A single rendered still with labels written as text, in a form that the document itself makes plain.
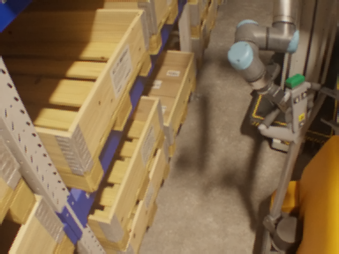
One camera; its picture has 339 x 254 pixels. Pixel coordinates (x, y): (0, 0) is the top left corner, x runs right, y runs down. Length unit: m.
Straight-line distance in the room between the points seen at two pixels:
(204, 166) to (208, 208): 0.39
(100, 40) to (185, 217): 1.42
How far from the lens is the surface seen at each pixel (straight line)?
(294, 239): 2.14
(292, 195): 2.37
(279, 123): 2.81
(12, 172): 0.94
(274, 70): 1.34
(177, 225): 2.64
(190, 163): 2.92
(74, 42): 1.98
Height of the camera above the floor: 2.34
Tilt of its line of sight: 48 degrees down
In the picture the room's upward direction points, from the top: 8 degrees counter-clockwise
